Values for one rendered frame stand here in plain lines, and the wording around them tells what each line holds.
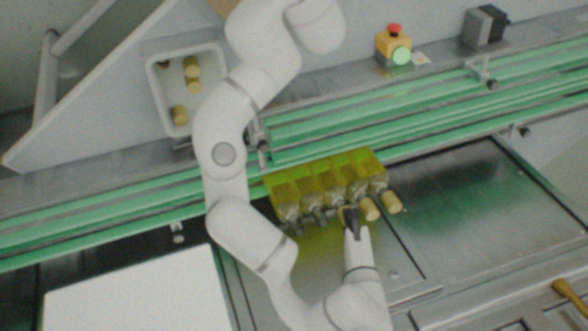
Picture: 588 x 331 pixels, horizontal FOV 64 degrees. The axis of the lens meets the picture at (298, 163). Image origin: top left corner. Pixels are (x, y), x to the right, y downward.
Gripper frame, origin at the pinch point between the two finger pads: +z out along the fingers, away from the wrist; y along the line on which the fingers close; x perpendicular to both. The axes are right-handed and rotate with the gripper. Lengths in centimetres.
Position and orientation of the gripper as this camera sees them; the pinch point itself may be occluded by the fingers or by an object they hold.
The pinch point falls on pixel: (349, 221)
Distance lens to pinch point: 108.5
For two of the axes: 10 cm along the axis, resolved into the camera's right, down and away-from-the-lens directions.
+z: -0.7, -6.7, 7.4
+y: -0.5, -7.4, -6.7
